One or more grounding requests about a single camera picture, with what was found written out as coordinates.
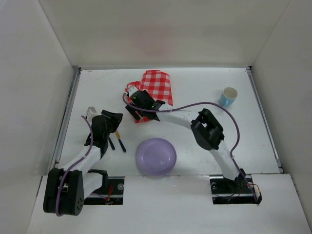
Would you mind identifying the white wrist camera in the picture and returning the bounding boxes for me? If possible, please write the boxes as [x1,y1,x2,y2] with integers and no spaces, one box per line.
[85,107,98,122]
[126,86,138,96]

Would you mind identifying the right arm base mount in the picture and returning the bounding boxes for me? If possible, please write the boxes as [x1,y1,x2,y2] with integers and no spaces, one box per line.
[210,175,262,205]

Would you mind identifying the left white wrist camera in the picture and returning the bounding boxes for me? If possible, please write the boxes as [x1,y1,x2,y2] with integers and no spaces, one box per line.
[85,107,98,122]

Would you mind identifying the red white checkered cloth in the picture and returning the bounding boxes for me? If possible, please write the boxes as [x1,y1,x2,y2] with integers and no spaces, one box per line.
[125,70,174,125]

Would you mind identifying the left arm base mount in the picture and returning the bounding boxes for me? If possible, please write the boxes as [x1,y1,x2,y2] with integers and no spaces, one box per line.
[83,169,125,205]

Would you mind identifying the purple plastic plate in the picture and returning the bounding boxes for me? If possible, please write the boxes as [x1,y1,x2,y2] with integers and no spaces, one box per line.
[136,137,177,177]

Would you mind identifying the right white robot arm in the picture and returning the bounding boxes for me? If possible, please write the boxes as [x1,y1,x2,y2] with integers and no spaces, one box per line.
[122,86,246,182]

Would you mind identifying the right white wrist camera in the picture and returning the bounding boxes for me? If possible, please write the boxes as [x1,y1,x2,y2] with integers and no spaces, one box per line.
[126,86,138,96]

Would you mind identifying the light blue mug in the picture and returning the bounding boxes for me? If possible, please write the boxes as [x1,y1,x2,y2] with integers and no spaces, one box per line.
[219,87,238,107]

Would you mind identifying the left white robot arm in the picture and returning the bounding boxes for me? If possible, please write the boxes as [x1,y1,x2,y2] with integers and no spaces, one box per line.
[43,108,124,216]

